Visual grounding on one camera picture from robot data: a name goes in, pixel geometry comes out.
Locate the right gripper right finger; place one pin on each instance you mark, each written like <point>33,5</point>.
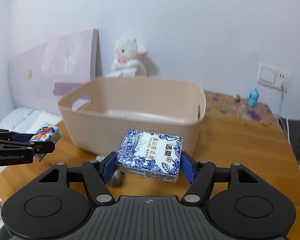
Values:
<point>199,175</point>

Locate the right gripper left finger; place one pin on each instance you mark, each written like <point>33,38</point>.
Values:
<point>96,176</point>

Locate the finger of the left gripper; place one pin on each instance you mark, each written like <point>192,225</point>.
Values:
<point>7,135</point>
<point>11,148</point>

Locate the blue white tissue pack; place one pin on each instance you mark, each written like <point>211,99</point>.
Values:
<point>151,155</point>

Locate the colourful cartoon tissue pack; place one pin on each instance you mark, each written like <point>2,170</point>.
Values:
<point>45,140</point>

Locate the green fabric scrunchie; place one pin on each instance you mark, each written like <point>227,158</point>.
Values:
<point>116,179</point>

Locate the white bed pillow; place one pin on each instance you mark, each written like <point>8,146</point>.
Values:
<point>27,120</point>

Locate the beige plastic storage bin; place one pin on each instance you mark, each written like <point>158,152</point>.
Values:
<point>98,114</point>

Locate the pink lilac bed headboard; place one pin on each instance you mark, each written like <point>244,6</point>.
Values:
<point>40,76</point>

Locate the purple flower pattern mat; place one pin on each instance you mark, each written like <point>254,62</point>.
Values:
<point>227,105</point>

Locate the tiny colourful toy figure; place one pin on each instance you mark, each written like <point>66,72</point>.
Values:
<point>237,97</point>

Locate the blue bird figurine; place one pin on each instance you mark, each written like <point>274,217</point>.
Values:
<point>252,98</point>

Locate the black chair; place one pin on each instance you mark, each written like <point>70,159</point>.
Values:
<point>294,134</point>

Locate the white plush lamb toy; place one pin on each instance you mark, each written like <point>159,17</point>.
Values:
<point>127,54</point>

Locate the white wall switch socket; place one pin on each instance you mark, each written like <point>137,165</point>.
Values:
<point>273,77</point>

